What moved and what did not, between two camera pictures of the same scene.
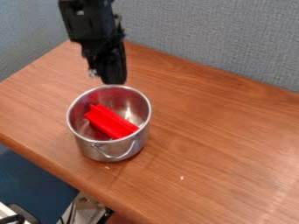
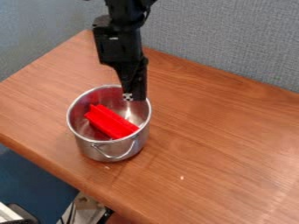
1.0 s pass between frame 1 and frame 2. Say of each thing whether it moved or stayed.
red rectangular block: stayed
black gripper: moved
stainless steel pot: stayed
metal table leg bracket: stayed
